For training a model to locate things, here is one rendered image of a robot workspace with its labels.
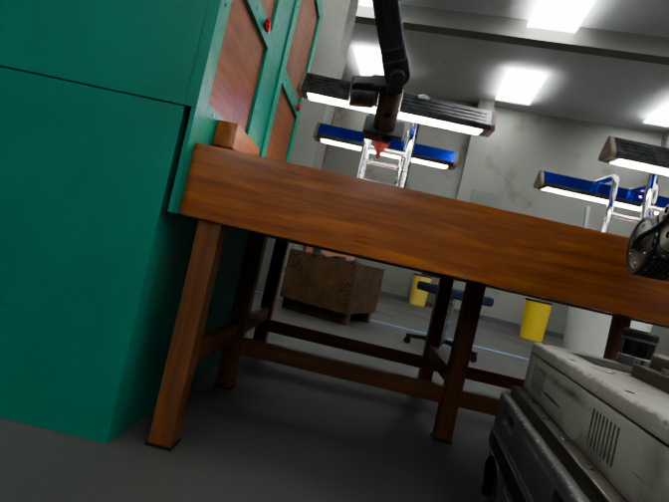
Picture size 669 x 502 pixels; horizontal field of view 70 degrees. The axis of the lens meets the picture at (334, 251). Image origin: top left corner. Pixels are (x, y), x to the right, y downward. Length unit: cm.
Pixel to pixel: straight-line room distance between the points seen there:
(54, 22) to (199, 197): 56
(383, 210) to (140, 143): 61
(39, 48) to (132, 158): 36
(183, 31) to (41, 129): 43
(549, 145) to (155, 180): 948
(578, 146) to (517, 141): 113
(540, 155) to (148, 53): 933
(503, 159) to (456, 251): 894
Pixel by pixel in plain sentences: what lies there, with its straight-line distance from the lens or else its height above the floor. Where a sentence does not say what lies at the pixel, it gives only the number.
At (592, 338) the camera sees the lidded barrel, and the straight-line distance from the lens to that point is 366.
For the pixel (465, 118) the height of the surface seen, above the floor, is 106.
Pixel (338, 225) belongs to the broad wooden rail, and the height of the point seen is 64.
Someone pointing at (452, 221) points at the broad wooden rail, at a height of 71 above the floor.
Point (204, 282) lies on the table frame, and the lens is 125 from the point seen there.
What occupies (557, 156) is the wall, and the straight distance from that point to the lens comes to 1033.
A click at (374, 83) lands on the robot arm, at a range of 119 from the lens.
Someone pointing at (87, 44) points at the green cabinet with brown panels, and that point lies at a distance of 142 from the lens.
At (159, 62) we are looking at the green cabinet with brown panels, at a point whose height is 93.
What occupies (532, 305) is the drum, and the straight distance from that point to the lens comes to 770.
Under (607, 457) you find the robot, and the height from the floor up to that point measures 39.
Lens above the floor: 57
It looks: 1 degrees up
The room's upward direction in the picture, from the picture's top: 13 degrees clockwise
